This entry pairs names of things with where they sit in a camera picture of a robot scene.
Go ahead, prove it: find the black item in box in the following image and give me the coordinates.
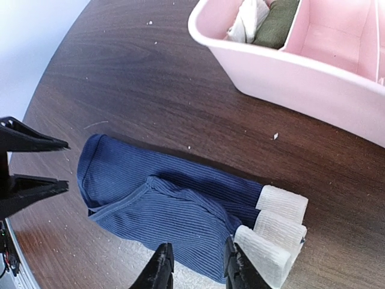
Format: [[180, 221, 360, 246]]
[[252, 0, 299, 50]]

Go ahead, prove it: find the pink divided organizer box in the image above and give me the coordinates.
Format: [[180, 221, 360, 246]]
[[188, 1, 384, 146]]

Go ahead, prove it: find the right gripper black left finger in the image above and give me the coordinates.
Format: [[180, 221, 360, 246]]
[[129, 243, 174, 289]]

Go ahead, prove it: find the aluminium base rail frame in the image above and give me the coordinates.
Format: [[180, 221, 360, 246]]
[[1, 220, 40, 289]]

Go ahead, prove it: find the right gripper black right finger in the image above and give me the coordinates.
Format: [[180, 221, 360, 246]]
[[224, 237, 271, 289]]

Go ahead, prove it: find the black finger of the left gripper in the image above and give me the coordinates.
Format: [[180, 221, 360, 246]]
[[1, 116, 70, 152], [1, 175, 69, 220]]

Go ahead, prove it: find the white rolled item in box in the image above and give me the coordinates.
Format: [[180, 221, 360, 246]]
[[227, 0, 270, 44]]

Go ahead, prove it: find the navy and cream underwear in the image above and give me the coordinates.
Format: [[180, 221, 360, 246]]
[[77, 134, 308, 288]]

